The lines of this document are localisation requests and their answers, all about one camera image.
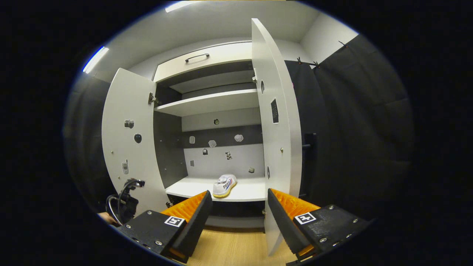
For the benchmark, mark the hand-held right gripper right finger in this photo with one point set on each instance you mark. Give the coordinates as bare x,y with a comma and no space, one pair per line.
282,225

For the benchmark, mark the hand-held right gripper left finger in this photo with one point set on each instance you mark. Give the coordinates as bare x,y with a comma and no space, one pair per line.
196,225

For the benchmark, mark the white striped shoe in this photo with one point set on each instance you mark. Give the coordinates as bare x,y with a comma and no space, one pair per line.
224,186

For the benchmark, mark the white cabinet door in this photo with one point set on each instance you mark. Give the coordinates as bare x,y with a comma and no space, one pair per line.
284,111
125,99

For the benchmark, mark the black backdrop cloth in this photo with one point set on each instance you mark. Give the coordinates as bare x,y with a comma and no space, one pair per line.
362,129

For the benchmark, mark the ceiling light strip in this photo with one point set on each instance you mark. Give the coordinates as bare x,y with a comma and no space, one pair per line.
95,59
179,5

